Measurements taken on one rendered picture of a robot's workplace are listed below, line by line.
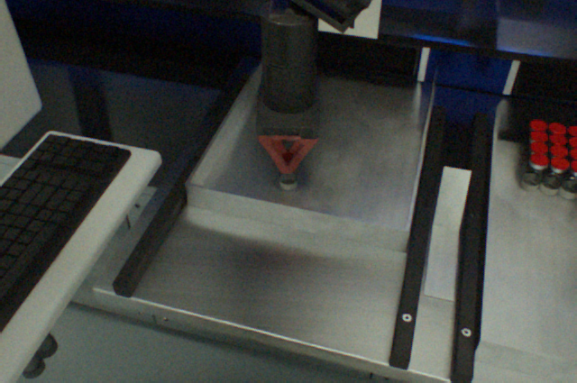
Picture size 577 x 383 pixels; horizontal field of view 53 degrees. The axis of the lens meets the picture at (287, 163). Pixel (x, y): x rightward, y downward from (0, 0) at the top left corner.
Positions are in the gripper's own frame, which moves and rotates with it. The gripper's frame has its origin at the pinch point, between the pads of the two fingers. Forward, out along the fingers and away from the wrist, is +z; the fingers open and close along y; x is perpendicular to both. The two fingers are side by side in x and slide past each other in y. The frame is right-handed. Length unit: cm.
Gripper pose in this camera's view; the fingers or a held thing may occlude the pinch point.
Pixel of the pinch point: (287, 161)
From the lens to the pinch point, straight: 68.9
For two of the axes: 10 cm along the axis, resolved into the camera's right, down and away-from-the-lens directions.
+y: 0.3, -6.6, 7.5
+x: -10.0, -0.3, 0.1
